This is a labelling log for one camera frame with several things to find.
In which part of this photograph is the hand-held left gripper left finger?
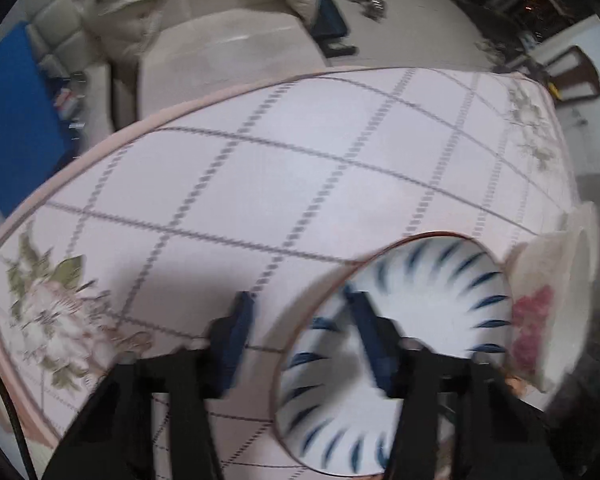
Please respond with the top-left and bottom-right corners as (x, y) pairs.
(42, 290), (256, 480)

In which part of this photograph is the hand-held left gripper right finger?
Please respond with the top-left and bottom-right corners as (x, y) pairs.
(342, 287), (566, 480)

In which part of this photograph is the stroke-patterned ceramic dish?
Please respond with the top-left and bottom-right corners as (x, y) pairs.
(272, 232), (513, 478)

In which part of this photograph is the white ceramic dish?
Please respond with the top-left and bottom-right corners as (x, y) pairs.
(505, 200), (600, 393)

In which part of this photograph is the checked floral tablecloth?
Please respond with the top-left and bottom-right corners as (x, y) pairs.
(0, 66), (581, 480)

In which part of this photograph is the cream chair with padded seat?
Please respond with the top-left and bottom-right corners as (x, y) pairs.
(137, 7), (331, 121)

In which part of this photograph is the blue folded mat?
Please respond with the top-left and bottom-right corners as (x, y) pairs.
(0, 20), (78, 218)

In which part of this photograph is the dark blue weight bench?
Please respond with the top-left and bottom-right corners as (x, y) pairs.
(310, 0), (358, 58)

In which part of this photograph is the brown wooden chair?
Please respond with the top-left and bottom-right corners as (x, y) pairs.
(542, 45), (600, 106)

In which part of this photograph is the white puffer jacket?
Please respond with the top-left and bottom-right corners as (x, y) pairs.
(77, 0), (181, 61)

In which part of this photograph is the black cable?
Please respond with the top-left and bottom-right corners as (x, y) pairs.
(0, 347), (38, 480)

